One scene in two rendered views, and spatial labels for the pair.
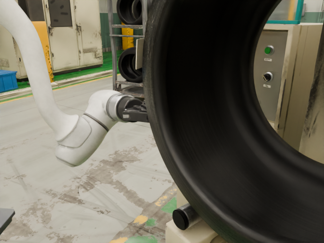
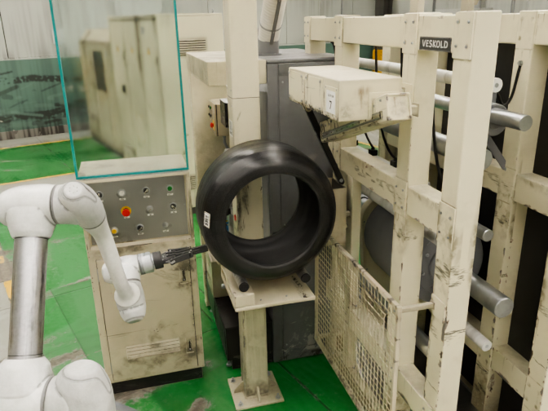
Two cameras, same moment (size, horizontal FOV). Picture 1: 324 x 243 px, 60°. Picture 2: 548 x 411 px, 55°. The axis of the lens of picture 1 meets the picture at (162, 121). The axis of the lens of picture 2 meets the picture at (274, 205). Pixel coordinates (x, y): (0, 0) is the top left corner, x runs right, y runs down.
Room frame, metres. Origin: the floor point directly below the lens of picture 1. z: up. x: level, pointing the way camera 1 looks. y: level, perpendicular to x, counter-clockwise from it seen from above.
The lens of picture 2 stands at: (-0.49, 1.76, 1.99)
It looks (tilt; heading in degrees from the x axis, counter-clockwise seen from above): 19 degrees down; 294
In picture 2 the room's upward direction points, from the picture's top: 1 degrees counter-clockwise
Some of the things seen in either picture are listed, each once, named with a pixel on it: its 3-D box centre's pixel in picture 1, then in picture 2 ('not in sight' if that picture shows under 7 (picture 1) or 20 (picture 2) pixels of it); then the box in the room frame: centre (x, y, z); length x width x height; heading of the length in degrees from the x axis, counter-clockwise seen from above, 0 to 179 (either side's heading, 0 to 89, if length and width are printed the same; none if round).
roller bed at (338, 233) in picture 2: not in sight; (325, 211); (0.32, -0.67, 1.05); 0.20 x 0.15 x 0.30; 129
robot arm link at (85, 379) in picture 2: not in sight; (82, 396); (0.61, 0.78, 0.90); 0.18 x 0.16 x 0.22; 25
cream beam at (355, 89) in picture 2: not in sight; (338, 90); (0.17, -0.35, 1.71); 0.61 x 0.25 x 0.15; 129
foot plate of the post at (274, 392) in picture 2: not in sight; (254, 387); (0.66, -0.45, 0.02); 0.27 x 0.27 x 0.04; 39
